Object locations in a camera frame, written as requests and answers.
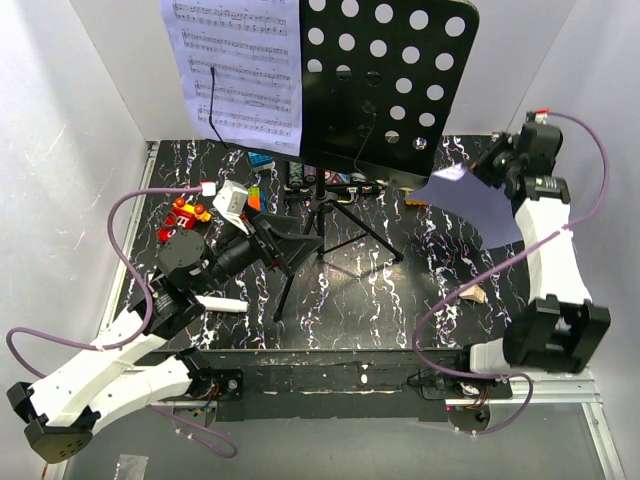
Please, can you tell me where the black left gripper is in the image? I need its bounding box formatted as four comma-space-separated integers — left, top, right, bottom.
196, 203, 324, 296

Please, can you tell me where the sheet music page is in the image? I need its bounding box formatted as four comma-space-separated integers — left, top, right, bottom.
160, 0, 302, 156
408, 164, 522, 249

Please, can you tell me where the black music stand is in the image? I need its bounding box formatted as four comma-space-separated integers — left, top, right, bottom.
207, 0, 480, 324

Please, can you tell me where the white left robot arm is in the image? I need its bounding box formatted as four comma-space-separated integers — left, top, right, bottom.
7, 213, 323, 464

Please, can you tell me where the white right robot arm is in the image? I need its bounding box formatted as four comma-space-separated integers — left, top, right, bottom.
452, 113, 611, 398

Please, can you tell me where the blue orange toy block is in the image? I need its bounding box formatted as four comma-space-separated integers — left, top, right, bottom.
248, 186, 266, 212

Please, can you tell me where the black poker chip case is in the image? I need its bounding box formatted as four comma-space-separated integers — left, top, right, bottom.
283, 158, 386, 201

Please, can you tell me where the light blue toy block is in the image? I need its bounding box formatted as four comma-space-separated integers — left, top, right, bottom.
248, 152, 275, 172

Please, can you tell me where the red toy bus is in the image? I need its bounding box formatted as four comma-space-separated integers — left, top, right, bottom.
157, 197, 212, 244

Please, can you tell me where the small beige wood scrap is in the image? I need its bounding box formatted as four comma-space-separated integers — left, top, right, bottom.
458, 285, 487, 304

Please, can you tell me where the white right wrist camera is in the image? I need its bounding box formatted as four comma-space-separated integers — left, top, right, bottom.
525, 108, 549, 125

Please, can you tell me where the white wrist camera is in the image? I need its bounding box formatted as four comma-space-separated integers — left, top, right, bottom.
200, 180, 249, 235
525, 108, 549, 125

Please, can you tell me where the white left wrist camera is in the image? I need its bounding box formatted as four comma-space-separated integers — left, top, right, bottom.
200, 180, 249, 235

